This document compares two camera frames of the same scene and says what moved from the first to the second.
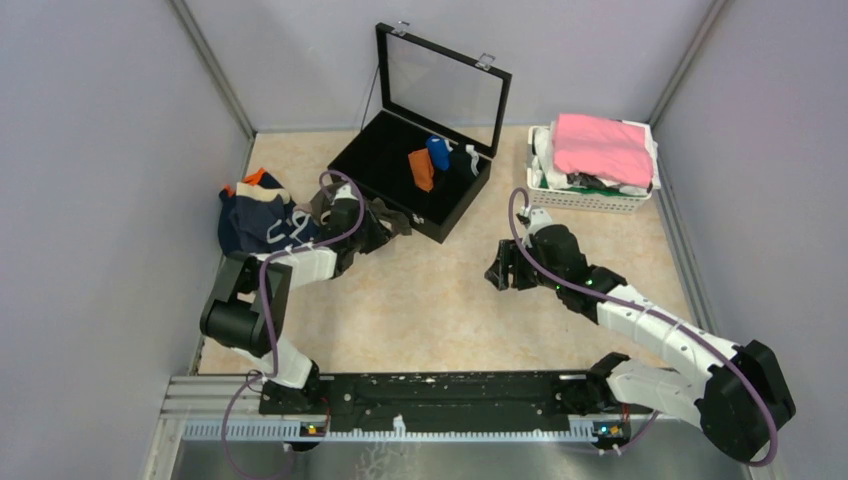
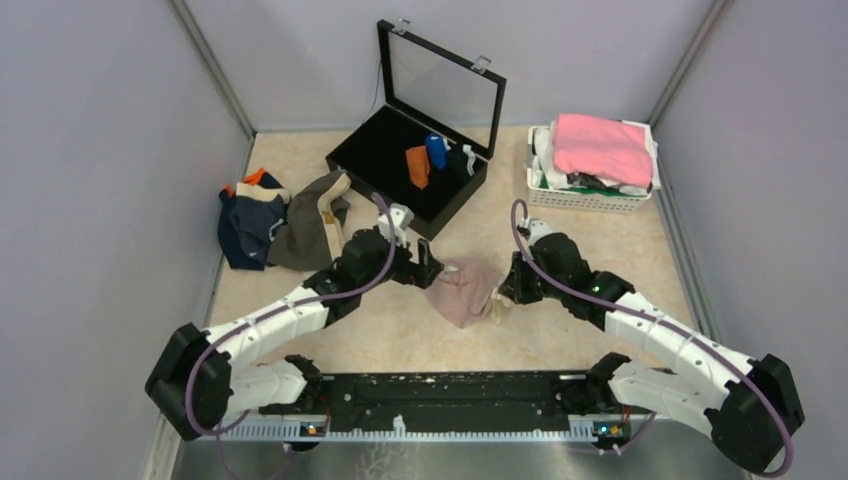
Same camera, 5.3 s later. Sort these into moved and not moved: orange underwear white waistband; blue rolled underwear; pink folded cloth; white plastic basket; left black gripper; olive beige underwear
Moved: left black gripper; olive beige underwear
Not moved: white plastic basket; orange underwear white waistband; pink folded cloth; blue rolled underwear
